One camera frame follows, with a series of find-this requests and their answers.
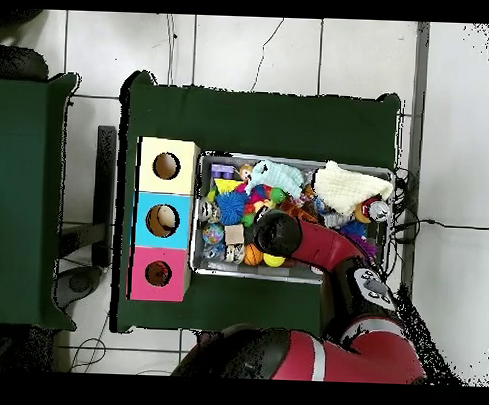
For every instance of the yellow plush toy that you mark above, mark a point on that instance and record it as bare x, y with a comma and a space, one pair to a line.
264, 206

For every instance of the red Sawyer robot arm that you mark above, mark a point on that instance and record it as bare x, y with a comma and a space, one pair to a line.
319, 241

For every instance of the shallow metal mesh bin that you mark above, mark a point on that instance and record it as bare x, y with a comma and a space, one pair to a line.
202, 265

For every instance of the blue spiky rubber ball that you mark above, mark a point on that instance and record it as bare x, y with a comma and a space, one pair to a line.
230, 208

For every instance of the yellow cheese wedge toy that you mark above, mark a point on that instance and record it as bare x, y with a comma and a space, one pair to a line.
228, 185

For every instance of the small wooden cube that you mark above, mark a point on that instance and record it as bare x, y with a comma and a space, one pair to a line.
234, 234

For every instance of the mint knitted cloth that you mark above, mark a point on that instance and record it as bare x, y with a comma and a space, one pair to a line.
277, 175

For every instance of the orange building block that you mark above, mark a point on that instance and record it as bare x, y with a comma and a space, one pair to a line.
294, 210

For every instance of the orange mini basketball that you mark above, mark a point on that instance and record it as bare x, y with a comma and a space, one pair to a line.
252, 255

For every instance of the yellow ball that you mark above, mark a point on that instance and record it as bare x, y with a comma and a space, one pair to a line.
273, 260

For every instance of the dark green table cloth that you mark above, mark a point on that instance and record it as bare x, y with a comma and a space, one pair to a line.
251, 118

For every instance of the cream knitted cloth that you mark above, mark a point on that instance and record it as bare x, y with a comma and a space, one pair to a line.
345, 186

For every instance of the purple spiky monster toy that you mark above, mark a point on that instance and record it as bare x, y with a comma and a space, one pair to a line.
365, 246

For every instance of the silver top soda can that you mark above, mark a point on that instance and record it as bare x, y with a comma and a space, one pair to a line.
379, 211

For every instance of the green cloth side table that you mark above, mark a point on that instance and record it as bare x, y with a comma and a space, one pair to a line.
20, 202

